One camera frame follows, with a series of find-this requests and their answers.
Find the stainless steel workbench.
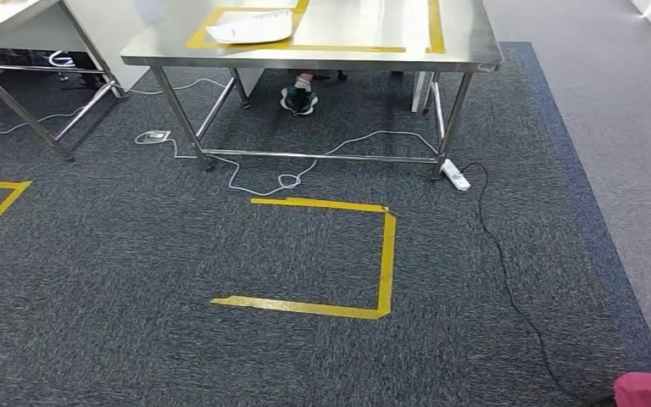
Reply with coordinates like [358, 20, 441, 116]
[120, 0, 504, 182]

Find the white partition panel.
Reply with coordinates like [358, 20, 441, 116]
[61, 0, 161, 92]

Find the person at laptop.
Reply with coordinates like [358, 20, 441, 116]
[279, 70, 349, 117]

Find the thin white floor cable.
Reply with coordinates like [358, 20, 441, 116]
[0, 106, 88, 142]

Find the white power strip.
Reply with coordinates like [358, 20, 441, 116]
[440, 158, 471, 192]

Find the long white floor cable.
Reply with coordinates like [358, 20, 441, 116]
[134, 130, 440, 198]

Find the white table with steel legs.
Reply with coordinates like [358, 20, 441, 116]
[0, 0, 130, 164]

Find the long black floor cable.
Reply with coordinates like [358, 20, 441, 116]
[459, 161, 617, 407]

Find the white curved plastic car part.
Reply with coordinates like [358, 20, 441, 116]
[205, 8, 294, 45]

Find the yellow workbench tape outline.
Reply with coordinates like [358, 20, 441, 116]
[186, 0, 446, 56]

